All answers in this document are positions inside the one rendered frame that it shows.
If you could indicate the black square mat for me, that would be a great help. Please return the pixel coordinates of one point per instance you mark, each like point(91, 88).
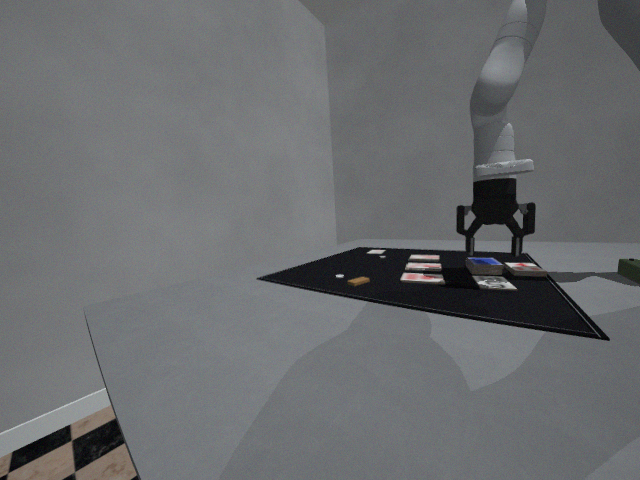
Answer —
point(596, 331)
point(536, 301)

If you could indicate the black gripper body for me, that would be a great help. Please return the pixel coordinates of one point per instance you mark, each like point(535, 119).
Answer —
point(494, 193)

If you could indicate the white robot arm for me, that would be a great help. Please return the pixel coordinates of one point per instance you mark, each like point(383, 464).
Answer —
point(499, 77)

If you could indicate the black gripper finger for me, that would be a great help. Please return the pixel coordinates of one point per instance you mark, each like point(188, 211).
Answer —
point(462, 211)
point(528, 211)

